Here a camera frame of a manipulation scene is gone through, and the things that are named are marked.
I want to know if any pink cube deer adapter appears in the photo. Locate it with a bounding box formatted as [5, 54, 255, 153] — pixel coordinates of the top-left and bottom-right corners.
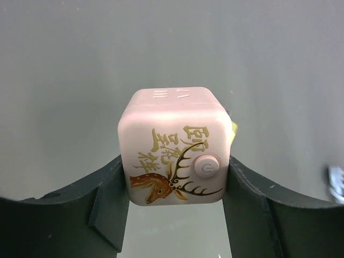
[118, 87, 232, 206]

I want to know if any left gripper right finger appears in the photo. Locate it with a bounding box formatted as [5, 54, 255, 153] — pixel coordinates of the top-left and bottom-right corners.
[223, 156, 343, 258]

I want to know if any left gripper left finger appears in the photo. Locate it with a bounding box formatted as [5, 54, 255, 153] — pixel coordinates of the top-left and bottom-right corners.
[1, 157, 129, 257]

